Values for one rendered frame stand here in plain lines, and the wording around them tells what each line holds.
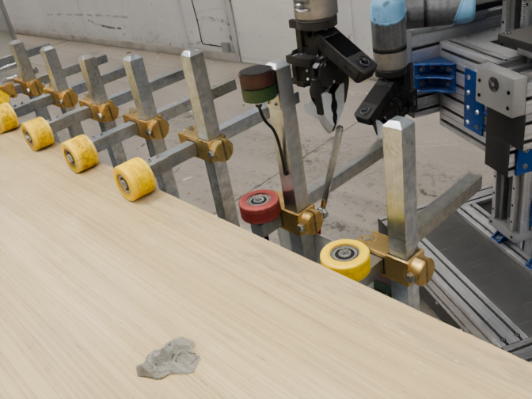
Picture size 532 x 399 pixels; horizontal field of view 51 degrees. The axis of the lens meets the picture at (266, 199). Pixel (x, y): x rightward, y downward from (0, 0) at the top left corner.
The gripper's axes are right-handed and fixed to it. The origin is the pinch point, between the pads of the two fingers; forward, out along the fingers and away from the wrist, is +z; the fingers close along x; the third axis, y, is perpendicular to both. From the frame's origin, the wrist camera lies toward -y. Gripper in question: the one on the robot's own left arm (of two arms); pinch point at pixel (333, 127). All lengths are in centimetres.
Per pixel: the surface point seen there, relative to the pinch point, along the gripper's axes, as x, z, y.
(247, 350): 41.8, 11.9, -19.3
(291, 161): 9.0, 4.2, 3.0
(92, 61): 8, -4, 78
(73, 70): -8, 11, 132
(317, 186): -1.8, 16.3, 7.5
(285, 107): 8.6, -6.5, 3.3
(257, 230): 15.8, 18.0, 7.9
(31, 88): 10, 10, 125
